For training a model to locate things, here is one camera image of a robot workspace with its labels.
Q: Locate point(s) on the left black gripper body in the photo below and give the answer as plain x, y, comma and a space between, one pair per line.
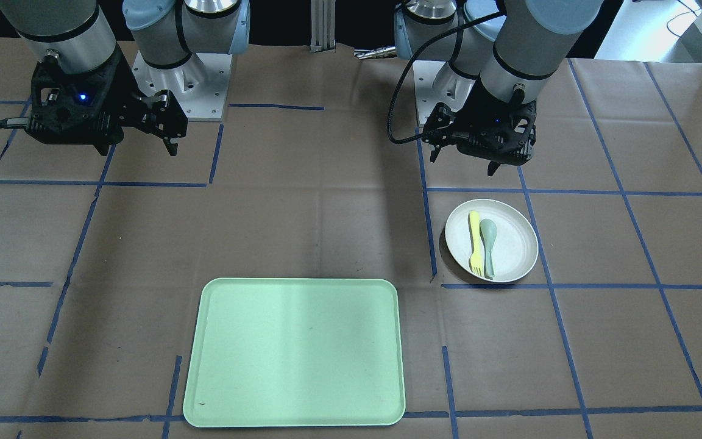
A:
471, 105

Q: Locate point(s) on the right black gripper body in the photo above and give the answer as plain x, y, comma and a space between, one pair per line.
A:
124, 90

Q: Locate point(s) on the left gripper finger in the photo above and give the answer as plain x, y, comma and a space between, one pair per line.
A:
492, 168
435, 152

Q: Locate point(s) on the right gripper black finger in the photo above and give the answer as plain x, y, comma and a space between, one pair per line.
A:
171, 144

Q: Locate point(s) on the white round plate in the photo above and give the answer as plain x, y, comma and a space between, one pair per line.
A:
516, 247

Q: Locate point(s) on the yellow plastic fork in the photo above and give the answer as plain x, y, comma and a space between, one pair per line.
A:
477, 254

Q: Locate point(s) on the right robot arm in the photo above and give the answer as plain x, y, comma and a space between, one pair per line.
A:
167, 33

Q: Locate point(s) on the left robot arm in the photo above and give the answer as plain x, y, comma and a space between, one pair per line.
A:
503, 53

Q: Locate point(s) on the pale green spoon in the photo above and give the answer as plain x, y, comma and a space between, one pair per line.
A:
488, 233

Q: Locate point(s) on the light green tray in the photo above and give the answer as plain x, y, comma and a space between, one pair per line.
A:
296, 352

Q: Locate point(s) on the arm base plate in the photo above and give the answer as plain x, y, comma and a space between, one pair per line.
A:
201, 85
438, 82

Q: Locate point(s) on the aluminium frame post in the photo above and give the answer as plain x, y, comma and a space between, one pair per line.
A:
322, 26

